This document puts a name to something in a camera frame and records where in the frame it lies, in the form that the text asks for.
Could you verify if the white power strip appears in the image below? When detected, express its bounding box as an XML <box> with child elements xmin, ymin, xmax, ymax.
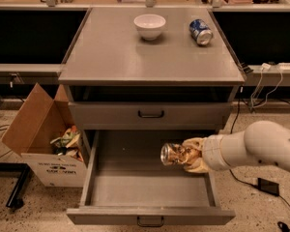
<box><xmin>278</xmin><ymin>63</ymin><xmax>290</xmax><ymax>71</ymax></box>

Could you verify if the crushed orange can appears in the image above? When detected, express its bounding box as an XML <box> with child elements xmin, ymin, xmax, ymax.
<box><xmin>160</xmin><ymin>143</ymin><xmax>190</xmax><ymax>165</ymax></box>

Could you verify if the black table leg base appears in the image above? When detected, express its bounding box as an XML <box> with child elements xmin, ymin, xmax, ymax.
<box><xmin>0</xmin><ymin>162</ymin><xmax>31</xmax><ymax>210</ymax></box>

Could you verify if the closed grey top drawer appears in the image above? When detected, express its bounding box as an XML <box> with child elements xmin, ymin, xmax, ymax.
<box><xmin>69</xmin><ymin>102</ymin><xmax>231</xmax><ymax>131</ymax></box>

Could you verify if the white ceramic bowl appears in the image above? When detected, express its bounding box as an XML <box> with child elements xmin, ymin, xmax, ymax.
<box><xmin>133</xmin><ymin>14</ymin><xmax>166</xmax><ymax>41</ymax></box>

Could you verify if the blue soda can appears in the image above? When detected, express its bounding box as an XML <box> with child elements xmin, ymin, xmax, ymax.
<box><xmin>189</xmin><ymin>19</ymin><xmax>213</xmax><ymax>46</ymax></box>

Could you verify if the black floor cable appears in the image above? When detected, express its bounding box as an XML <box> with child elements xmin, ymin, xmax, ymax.
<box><xmin>228</xmin><ymin>97</ymin><xmax>290</xmax><ymax>232</ymax></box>

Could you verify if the black power adapter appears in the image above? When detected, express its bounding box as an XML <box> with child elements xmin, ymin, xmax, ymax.
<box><xmin>257</xmin><ymin>178</ymin><xmax>279</xmax><ymax>196</ymax></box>

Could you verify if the cardboard box with trash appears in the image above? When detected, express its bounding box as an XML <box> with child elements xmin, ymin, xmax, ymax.
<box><xmin>1</xmin><ymin>84</ymin><xmax>87</xmax><ymax>188</ymax></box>

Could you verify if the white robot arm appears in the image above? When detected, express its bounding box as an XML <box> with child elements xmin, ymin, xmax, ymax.
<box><xmin>183</xmin><ymin>121</ymin><xmax>290</xmax><ymax>173</ymax></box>

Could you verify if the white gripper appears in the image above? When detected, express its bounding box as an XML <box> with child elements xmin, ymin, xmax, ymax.
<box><xmin>183</xmin><ymin>134</ymin><xmax>231</xmax><ymax>173</ymax></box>

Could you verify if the open grey middle drawer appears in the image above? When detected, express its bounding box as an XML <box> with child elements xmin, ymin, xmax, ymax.
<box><xmin>67</xmin><ymin>130</ymin><xmax>235</xmax><ymax>227</ymax></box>

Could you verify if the grey drawer cabinet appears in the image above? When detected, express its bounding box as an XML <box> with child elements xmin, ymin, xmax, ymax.
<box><xmin>59</xmin><ymin>7</ymin><xmax>244</xmax><ymax>147</ymax></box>

